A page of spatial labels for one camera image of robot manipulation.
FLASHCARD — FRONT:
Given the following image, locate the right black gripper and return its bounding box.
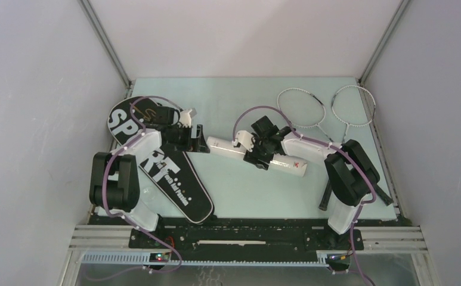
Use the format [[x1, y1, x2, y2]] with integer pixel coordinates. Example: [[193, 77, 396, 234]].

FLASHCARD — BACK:
[[244, 132, 275, 170]]

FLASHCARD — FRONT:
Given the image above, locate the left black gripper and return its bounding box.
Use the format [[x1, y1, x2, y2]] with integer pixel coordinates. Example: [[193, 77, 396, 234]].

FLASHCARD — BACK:
[[166, 124, 209, 153]]

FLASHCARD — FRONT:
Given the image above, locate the white shuttlecock tube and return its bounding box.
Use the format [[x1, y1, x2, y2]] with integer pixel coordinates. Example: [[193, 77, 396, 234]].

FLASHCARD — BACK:
[[206, 136, 308, 177]]

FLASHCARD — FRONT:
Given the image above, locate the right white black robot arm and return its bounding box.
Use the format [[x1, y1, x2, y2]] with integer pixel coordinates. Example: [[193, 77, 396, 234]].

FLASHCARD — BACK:
[[233, 116, 380, 249]]

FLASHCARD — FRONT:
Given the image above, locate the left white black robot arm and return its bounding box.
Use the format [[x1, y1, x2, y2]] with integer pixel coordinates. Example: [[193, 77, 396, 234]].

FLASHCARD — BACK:
[[89, 106, 215, 248]]

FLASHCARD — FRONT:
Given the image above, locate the left white badminton racket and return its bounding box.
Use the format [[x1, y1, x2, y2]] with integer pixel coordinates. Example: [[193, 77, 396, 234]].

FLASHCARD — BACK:
[[276, 87, 351, 212]]

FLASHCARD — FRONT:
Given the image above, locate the white badminton racket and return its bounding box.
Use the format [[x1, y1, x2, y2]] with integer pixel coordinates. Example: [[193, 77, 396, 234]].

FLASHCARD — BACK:
[[330, 85, 395, 207], [276, 87, 351, 212]]

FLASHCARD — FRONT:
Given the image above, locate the right white badminton racket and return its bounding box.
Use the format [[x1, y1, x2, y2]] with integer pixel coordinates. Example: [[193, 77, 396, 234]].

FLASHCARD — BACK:
[[330, 85, 395, 207]]

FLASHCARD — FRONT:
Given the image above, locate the black racket cover bag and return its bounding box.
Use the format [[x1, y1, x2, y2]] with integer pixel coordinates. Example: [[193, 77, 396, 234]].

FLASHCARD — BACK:
[[107, 97, 215, 224]]

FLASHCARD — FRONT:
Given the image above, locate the left electronics board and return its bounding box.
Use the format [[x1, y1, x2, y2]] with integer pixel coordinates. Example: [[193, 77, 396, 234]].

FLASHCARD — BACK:
[[149, 252, 171, 263]]

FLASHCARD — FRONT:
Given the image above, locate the electronics board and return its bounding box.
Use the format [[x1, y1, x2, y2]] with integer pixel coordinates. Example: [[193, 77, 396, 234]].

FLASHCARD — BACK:
[[149, 252, 171, 263], [327, 255, 351, 273]]

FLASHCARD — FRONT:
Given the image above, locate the right electronics board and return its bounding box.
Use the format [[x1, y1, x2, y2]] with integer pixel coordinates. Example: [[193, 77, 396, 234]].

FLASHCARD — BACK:
[[327, 255, 351, 273]]

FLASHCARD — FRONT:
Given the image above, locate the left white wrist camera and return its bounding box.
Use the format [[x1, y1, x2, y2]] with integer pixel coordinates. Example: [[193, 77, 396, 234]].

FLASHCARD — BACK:
[[178, 108, 197, 128]]

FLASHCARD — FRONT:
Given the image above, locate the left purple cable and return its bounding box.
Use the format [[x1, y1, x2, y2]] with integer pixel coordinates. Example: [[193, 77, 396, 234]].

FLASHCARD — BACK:
[[101, 95, 184, 274]]

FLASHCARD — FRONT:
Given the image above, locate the purple cable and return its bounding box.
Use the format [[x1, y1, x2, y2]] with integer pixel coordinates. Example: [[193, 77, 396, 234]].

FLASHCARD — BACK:
[[232, 105, 377, 285], [101, 95, 184, 274]]

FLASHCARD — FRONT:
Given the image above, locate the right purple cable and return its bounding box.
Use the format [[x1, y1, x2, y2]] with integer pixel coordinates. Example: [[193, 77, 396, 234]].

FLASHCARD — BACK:
[[232, 105, 377, 285]]

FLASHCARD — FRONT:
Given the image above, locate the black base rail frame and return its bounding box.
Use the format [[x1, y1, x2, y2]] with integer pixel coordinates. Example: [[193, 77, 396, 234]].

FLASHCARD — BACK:
[[69, 219, 428, 269]]

